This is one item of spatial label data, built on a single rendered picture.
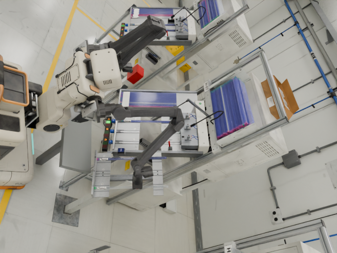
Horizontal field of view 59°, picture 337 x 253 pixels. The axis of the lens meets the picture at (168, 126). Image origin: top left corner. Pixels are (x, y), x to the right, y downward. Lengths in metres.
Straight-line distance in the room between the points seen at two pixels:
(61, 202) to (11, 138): 1.12
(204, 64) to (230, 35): 0.45
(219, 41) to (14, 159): 2.31
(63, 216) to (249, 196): 2.13
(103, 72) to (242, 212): 2.60
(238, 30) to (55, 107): 2.13
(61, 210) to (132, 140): 0.89
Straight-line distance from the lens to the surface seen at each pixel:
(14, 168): 2.39
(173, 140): 2.40
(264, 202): 3.65
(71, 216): 2.83
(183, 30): 3.40
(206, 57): 3.51
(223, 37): 3.38
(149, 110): 1.76
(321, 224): 1.78
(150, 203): 3.13
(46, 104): 2.06
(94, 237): 2.93
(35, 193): 2.73
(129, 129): 2.47
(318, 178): 3.50
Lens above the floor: 2.31
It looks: 31 degrees down
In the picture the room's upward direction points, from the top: 60 degrees clockwise
